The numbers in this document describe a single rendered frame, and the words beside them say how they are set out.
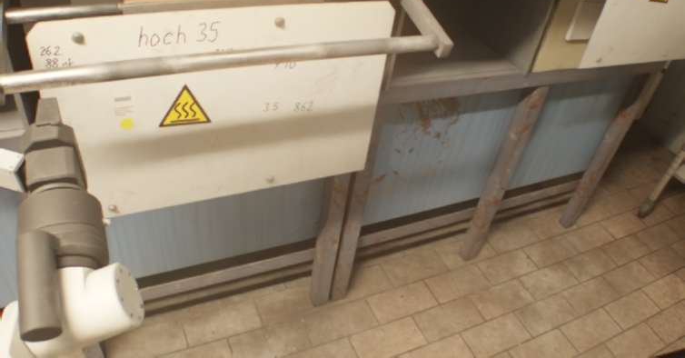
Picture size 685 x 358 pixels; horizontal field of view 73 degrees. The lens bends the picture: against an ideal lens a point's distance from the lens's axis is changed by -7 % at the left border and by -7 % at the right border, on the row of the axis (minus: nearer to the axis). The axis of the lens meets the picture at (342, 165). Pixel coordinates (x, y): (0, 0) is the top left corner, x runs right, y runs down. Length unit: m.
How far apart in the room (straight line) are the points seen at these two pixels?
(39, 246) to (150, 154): 0.47
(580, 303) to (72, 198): 1.88
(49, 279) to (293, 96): 0.59
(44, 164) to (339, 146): 0.65
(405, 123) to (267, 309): 0.79
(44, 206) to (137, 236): 0.82
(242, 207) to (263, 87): 0.52
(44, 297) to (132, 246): 0.91
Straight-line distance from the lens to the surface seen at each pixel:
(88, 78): 0.72
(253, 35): 0.86
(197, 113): 0.91
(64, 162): 0.58
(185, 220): 1.35
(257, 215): 1.40
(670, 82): 3.44
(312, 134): 1.01
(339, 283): 1.70
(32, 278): 0.49
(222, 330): 1.71
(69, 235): 0.53
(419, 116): 1.42
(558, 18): 1.47
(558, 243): 2.32
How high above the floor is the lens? 1.44
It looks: 38 degrees down
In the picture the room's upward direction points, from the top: 9 degrees clockwise
